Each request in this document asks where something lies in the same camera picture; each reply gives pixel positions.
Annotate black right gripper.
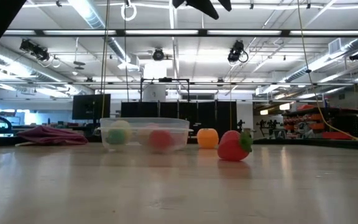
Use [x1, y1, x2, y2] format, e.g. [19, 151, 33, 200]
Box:
[172, 0, 232, 20]

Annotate red toy pepper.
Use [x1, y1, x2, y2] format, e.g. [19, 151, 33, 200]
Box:
[149, 129, 175, 151]

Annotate yellow toy fruit green stem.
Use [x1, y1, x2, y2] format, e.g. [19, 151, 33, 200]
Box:
[106, 119, 132, 146]

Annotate clear plastic tupperware container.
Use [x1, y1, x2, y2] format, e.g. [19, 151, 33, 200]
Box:
[97, 117, 195, 153]

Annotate white column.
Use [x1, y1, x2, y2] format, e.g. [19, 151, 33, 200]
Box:
[143, 63, 167, 102]

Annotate black partition panels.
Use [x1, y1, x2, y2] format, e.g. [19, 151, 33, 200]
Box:
[120, 100, 238, 138]

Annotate black rack with orange bins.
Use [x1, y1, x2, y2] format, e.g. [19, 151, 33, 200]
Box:
[283, 104, 358, 141]

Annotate black monitor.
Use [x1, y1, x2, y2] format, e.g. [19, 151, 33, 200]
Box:
[71, 93, 111, 121]

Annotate purple cloth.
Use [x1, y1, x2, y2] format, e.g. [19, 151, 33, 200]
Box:
[16, 125, 89, 146]

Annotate black overhead mounted camera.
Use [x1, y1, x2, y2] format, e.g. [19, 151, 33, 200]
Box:
[152, 48, 165, 62]
[19, 39, 51, 62]
[227, 40, 249, 63]

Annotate coiled white cable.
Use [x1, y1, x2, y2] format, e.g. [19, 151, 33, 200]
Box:
[120, 1, 138, 22]

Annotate silver ceiling duct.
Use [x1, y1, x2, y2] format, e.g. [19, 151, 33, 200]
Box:
[67, 0, 130, 63]

